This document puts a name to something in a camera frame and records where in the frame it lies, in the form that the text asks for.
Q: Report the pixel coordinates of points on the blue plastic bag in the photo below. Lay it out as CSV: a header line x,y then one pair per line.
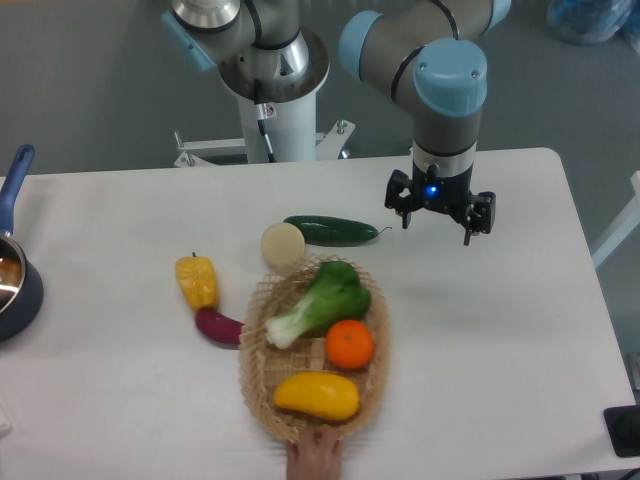
x,y
590,23

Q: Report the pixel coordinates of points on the green bok choy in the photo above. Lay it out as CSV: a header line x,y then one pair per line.
x,y
334,294

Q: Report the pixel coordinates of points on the black device at edge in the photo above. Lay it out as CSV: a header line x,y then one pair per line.
x,y
623,428

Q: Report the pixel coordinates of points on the green cucumber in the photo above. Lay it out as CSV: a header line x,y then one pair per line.
x,y
328,231

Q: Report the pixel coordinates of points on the white frame at right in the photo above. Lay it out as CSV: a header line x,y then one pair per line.
x,y
619,229

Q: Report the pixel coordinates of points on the purple sweet potato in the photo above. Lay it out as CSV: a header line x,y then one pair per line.
x,y
218,327

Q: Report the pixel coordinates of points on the woven wicker basket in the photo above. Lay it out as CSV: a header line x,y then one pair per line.
x,y
263,366

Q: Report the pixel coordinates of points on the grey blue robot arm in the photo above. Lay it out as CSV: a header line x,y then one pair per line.
x,y
425,60

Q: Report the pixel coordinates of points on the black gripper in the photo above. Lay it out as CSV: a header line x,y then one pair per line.
x,y
451,195

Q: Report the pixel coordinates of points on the yellow mango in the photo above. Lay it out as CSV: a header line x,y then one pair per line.
x,y
323,395

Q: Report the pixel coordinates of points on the bare human hand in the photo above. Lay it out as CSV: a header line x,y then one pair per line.
x,y
316,455

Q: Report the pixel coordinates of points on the yellow bell pepper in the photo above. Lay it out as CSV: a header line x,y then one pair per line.
x,y
196,277

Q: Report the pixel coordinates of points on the orange fruit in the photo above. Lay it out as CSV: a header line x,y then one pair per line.
x,y
349,344

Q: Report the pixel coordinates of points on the dark blue saucepan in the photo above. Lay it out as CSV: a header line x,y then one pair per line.
x,y
22,290

